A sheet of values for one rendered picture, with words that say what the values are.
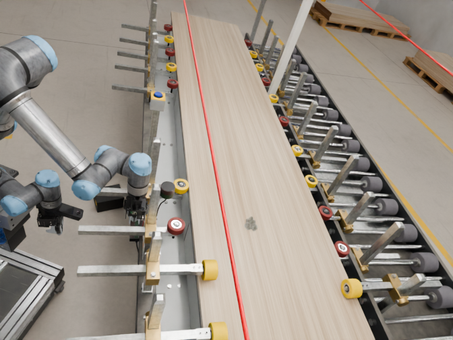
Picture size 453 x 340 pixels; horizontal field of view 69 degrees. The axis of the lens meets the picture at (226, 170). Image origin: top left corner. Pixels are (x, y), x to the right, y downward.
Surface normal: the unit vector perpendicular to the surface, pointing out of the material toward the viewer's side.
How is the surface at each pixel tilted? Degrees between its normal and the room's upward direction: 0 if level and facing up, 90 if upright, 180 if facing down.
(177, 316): 0
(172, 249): 0
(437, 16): 90
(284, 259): 0
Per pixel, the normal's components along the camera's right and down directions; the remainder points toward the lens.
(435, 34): -0.94, 0.00
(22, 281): 0.25, -0.70
